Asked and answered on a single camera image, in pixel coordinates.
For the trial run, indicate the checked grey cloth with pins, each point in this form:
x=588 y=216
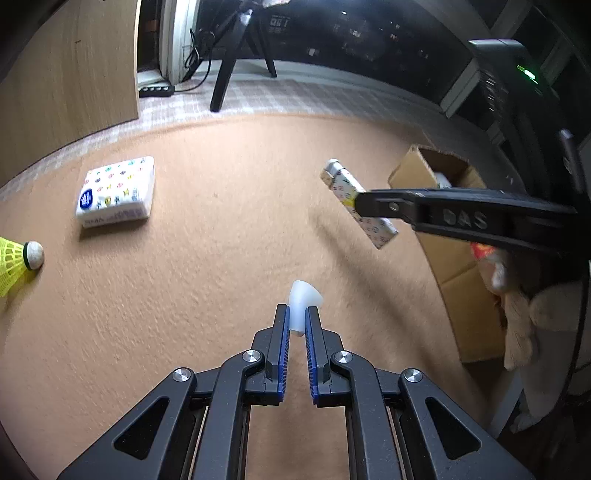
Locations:
x=323 y=97

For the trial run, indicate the patterned tissue pack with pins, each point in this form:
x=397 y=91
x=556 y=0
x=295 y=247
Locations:
x=117 y=191

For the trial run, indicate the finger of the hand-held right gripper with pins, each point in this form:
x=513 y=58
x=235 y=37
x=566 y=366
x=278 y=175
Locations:
x=383 y=203

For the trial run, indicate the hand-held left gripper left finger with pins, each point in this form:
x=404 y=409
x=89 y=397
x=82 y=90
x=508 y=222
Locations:
x=284 y=350

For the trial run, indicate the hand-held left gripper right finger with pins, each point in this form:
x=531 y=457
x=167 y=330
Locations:
x=309 y=355

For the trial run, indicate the yellow shuttlecock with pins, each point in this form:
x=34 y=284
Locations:
x=14 y=263

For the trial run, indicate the large light wooden board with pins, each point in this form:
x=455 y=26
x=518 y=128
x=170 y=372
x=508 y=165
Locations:
x=60 y=78

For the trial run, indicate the black tripod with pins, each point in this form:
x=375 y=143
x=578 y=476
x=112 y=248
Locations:
x=226 y=64

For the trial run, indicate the white patterned lighter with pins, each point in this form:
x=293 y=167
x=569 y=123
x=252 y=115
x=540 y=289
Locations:
x=341 y=184

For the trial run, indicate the person's right hand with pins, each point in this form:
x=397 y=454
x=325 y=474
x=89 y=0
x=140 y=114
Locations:
x=517 y=323

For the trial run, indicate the black power strip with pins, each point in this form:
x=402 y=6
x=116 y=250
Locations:
x=157 y=89

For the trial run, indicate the small white plastic cap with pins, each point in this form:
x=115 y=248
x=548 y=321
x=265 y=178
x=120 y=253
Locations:
x=302 y=300

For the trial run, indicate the cardboard box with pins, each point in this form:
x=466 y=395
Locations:
x=461 y=300

